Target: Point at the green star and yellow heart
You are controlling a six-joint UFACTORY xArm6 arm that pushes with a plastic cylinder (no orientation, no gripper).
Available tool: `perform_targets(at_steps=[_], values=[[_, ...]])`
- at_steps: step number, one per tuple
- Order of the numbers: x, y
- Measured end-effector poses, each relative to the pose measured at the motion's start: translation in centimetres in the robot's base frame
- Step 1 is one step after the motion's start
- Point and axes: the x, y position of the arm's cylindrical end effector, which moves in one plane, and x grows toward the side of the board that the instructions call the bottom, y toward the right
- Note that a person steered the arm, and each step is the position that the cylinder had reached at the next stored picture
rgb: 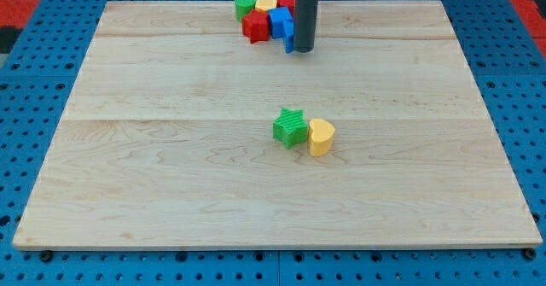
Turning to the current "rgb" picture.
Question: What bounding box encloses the green star block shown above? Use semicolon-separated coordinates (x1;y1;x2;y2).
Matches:
273;108;308;149

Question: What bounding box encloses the yellow heart block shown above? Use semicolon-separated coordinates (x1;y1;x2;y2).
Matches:
308;119;335;157

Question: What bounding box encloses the red star block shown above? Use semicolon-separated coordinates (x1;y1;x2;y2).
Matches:
241;9;270;44

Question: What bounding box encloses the blue crescent block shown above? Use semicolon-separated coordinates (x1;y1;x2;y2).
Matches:
282;20;294;54

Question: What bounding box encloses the light wooden board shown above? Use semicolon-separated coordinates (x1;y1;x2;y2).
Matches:
13;0;543;251

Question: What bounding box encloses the blue cube block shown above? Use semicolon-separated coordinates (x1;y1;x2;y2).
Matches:
268;7;293;39

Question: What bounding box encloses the yellow hexagon block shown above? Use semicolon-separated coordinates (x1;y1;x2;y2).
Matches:
254;0;277;12

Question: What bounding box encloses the green cylinder block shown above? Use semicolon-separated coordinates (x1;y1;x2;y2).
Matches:
234;0;256;22

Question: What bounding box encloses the red cylinder block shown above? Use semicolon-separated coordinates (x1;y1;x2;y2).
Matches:
276;0;295;15

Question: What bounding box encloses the grey cylindrical pointer rod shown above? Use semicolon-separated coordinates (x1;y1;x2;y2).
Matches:
293;0;318;53

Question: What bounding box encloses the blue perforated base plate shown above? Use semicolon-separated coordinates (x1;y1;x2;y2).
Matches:
1;0;545;285

